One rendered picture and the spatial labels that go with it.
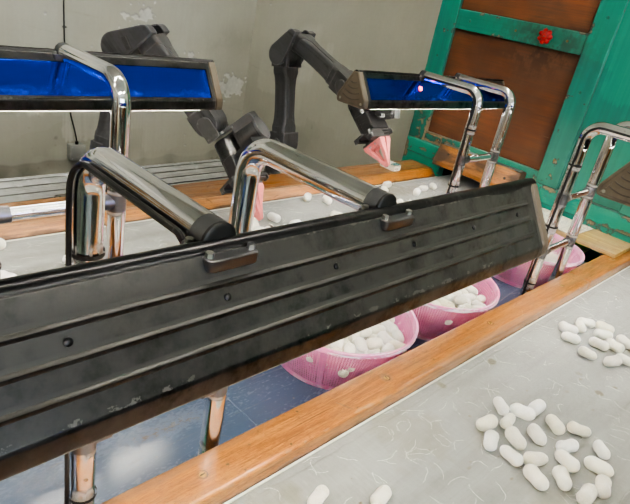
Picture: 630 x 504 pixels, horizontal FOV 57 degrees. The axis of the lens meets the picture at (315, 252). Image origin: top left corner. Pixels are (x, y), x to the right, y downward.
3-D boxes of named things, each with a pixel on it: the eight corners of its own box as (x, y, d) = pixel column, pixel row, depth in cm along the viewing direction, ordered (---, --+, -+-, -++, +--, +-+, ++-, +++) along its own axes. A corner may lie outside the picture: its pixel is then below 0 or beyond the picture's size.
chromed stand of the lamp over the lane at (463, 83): (367, 244, 149) (411, 67, 131) (413, 232, 163) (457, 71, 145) (426, 276, 138) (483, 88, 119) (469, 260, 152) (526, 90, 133)
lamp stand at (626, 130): (504, 318, 125) (580, 116, 107) (543, 297, 139) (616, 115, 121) (588, 365, 114) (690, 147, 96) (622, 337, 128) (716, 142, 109)
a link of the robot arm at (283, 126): (297, 153, 183) (302, 44, 173) (282, 155, 178) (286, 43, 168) (283, 150, 186) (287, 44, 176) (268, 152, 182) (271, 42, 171)
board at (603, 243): (500, 210, 167) (501, 206, 166) (523, 204, 177) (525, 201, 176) (613, 258, 147) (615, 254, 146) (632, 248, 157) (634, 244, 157)
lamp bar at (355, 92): (334, 100, 121) (341, 65, 118) (482, 101, 164) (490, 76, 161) (362, 110, 117) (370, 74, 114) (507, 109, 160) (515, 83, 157)
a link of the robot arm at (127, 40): (234, 122, 134) (152, 7, 128) (221, 128, 126) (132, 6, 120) (197, 150, 139) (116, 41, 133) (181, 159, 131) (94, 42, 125)
